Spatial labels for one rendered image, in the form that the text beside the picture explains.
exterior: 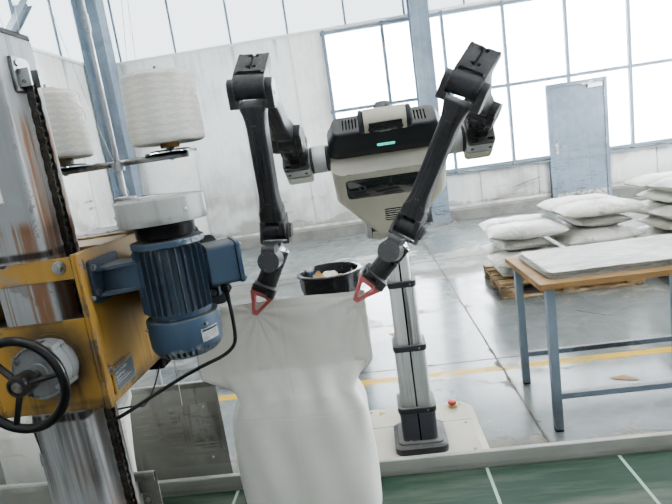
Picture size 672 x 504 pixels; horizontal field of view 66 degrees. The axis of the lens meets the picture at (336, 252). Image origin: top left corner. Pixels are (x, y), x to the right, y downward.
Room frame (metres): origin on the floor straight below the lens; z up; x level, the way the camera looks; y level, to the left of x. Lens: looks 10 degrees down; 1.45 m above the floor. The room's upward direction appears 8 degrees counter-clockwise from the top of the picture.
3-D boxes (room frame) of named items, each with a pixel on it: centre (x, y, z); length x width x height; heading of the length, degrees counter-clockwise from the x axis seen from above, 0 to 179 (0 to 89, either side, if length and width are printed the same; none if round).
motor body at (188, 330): (1.08, 0.34, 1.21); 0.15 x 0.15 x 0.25
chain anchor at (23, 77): (1.02, 0.52, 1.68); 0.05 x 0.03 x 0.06; 175
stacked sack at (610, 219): (4.69, -2.37, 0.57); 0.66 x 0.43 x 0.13; 175
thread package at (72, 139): (1.25, 0.60, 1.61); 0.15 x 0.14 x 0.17; 85
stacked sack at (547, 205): (4.86, -2.34, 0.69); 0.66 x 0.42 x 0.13; 82
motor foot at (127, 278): (1.05, 0.43, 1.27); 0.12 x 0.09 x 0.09; 175
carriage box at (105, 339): (1.13, 0.58, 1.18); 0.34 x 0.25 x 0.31; 175
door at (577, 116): (8.97, -4.40, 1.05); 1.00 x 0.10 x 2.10; 85
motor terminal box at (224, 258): (1.11, 0.25, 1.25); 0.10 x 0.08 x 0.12; 20
